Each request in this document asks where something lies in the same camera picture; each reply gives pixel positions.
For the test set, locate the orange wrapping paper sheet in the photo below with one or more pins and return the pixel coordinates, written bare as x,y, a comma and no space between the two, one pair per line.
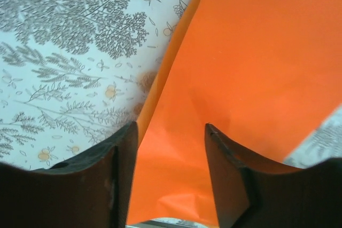
240,65

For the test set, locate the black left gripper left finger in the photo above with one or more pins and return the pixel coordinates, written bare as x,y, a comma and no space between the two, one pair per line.
53,198

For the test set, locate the grey floral tablecloth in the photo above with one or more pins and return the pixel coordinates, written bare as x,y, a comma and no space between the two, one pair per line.
53,51

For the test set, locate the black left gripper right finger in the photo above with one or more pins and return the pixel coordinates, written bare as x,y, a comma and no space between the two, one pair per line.
280,198

